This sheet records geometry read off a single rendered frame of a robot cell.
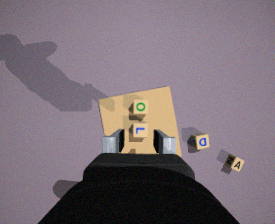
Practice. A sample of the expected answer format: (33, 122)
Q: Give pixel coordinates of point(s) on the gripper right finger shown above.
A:
(164, 144)

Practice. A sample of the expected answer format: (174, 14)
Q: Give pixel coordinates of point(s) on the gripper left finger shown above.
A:
(113, 143)

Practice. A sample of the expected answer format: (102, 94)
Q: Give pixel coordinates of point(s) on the tan flat mat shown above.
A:
(117, 113)

